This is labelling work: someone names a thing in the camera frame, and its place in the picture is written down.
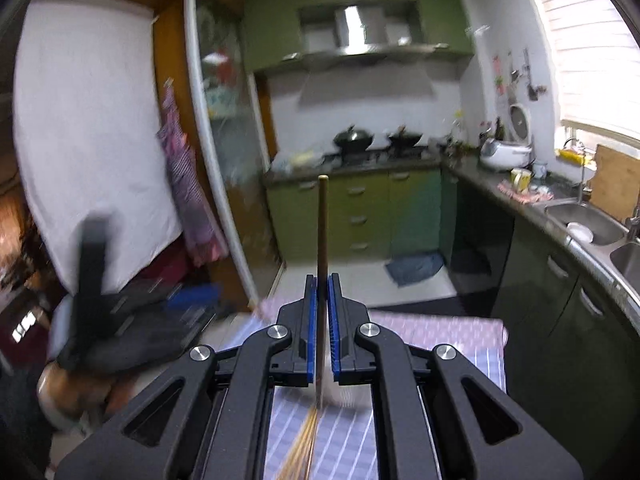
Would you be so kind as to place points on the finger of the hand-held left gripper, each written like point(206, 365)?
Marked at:
point(195, 296)

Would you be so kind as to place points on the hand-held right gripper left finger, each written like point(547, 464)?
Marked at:
point(312, 330)

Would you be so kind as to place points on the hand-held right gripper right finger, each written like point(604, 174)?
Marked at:
point(334, 330)

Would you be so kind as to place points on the single wooden chopstick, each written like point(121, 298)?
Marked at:
point(323, 220)

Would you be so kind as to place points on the bundle of wooden chopsticks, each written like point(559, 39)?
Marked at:
point(300, 450)

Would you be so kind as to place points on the person's left hand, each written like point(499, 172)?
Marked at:
point(75, 395)

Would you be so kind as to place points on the blue floor rag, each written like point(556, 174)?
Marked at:
point(415, 270)

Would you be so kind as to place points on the purple checked apron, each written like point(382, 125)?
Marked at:
point(187, 185)

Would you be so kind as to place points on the blue checked tablecloth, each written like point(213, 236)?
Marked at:
point(345, 450)

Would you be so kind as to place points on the green base cabinet unit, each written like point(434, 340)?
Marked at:
point(350, 210)

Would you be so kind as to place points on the sliding glass door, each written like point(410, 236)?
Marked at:
point(225, 160)

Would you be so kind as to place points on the clear plastic bag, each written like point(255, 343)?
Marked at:
point(300, 160)

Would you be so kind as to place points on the black gas stove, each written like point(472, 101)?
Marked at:
point(380, 156)

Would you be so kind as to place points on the black lidded wok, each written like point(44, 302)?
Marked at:
point(353, 139)
point(405, 139)

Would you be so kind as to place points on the white backdrop sheet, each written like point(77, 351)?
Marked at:
point(90, 135)

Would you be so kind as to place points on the dark granite countertop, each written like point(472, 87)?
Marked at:
point(480, 182)

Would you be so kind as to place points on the dark green sink cabinet unit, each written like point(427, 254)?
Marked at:
point(540, 300)

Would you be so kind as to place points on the pink dish cloth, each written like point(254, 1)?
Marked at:
point(525, 196)

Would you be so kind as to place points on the clear oil jug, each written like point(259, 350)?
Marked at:
point(457, 130)

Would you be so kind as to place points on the yellow mug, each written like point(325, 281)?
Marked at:
point(520, 180)

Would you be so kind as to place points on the white rice cooker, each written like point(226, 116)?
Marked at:
point(502, 155)

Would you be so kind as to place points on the dark sauce bottle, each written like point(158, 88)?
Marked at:
point(498, 130)

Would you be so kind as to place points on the white mug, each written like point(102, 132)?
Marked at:
point(540, 171)

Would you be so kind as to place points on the white bowl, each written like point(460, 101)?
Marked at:
point(580, 232)

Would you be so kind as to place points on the white round-faced appliance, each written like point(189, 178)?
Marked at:
point(520, 122)

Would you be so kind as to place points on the small steel faucet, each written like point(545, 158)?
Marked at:
point(581, 180)

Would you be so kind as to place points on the double steel sink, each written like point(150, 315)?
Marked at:
point(607, 227)

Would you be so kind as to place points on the yellow sponge rack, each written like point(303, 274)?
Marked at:
point(572, 156)

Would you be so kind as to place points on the pink hanging ornament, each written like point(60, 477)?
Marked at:
point(498, 77)

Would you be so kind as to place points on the steel range hood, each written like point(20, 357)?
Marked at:
point(357, 25)

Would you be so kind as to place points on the black hanging spatula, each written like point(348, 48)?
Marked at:
point(531, 91)

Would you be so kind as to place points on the hanging steel ladle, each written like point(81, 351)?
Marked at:
point(513, 72)

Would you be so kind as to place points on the tall steel faucet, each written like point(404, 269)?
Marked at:
point(634, 222)

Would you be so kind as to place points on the wooden cutting board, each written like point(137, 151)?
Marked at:
point(617, 182)

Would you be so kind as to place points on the white window blind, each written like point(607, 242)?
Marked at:
point(590, 50)

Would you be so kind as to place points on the green wall cabinet unit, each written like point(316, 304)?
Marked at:
point(270, 30)

